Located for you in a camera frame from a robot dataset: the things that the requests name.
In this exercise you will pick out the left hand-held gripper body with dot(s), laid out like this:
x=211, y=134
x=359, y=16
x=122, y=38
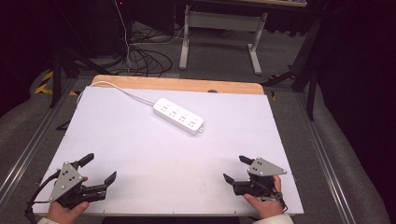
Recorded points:
x=66, y=182

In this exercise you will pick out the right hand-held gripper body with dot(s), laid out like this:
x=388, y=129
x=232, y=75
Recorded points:
x=264, y=169

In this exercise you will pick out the person's left hand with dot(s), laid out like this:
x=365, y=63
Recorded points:
x=62, y=213

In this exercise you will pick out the person's right hand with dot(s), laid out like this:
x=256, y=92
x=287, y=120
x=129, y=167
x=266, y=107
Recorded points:
x=264, y=207

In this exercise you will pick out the white power strip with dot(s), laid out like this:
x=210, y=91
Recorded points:
x=178, y=116

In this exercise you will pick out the yellow black floor tape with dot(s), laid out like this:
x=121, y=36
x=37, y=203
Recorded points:
x=43, y=88

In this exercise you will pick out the black metal stand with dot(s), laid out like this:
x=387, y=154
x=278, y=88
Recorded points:
x=56, y=77
x=311, y=99

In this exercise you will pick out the black equipment cabinet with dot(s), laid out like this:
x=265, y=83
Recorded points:
x=102, y=28

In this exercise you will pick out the aluminium floor rail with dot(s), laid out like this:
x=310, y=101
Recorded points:
x=28, y=149
x=327, y=161

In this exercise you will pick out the white metal frame desk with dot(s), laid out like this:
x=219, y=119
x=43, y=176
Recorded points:
x=224, y=20

